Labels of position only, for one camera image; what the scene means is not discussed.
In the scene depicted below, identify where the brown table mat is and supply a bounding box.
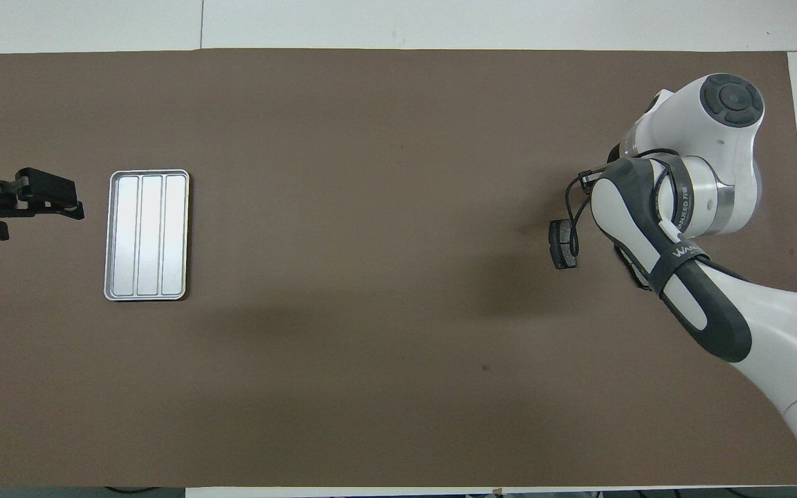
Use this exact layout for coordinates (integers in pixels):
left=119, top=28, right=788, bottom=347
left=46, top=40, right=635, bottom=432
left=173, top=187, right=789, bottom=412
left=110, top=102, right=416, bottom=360
left=0, top=48, right=797, bottom=488

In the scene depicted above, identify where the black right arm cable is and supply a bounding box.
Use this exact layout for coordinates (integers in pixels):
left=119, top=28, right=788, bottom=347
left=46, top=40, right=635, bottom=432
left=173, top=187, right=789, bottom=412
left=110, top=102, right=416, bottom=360
left=565, top=149, right=679, bottom=258

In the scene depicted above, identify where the silver metal tray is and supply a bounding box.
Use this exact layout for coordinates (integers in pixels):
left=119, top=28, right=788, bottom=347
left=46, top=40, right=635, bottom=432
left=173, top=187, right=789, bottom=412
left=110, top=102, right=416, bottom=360
left=103, top=169, right=190, bottom=302

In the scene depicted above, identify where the dark grey brake pad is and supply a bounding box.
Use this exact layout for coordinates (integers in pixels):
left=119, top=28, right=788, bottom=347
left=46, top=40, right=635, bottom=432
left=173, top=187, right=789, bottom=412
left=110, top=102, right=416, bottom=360
left=613, top=246, right=652, bottom=291
left=549, top=219, right=578, bottom=270

